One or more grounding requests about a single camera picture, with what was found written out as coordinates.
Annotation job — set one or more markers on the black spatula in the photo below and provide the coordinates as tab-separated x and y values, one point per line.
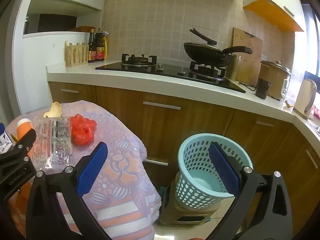
202	36

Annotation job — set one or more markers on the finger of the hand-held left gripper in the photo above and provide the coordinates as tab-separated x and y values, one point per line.
25	142

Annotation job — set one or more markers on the metal canister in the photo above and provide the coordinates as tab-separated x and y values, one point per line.
233	67

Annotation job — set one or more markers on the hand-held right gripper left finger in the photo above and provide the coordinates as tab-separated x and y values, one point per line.
92	170

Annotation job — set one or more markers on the yellow oil bottle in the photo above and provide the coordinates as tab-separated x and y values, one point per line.
106	47

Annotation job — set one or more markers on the small orange peel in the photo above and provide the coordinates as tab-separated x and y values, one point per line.
288	104

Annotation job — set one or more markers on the small dark sauce bottle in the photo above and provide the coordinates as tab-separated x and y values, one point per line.
91	52

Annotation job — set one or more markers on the orange paper cup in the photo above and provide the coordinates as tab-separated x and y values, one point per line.
23	128

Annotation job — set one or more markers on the large dark sauce bottle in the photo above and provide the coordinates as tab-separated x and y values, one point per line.
100	50

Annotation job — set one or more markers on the wooden kitchen counter cabinet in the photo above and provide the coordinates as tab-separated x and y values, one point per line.
207	120

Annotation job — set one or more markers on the floral printed blanket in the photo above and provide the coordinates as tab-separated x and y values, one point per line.
120	160

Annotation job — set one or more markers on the black cup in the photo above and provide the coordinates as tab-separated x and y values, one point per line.
262	88

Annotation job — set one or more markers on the light blue plastic basket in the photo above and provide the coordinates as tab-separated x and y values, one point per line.
200	183

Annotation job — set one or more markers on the black frying pan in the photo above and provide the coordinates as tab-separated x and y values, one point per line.
205	53

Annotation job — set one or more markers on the wooden cutting board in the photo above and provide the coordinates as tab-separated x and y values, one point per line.
250	55

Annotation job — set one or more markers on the beige electric kettle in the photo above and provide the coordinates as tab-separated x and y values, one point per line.
303	97

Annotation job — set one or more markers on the clear printed plastic packet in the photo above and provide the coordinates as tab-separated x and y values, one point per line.
57	140

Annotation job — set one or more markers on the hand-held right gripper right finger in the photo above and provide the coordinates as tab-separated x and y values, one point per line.
225	170

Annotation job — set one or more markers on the black glass gas stove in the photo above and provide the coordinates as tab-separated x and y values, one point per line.
170	71

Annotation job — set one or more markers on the brown rice cooker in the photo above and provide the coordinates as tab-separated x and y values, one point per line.
271	82

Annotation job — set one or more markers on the tan plastic stool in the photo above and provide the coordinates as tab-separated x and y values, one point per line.
170	205

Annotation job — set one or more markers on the red plastic bag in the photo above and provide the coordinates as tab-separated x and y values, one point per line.
82	130

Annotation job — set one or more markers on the window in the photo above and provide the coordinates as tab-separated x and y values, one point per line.
315	42

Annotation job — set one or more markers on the beige utensil holder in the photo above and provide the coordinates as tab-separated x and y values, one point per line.
76	55

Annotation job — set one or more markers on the brown wooden tray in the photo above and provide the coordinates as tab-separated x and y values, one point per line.
82	28

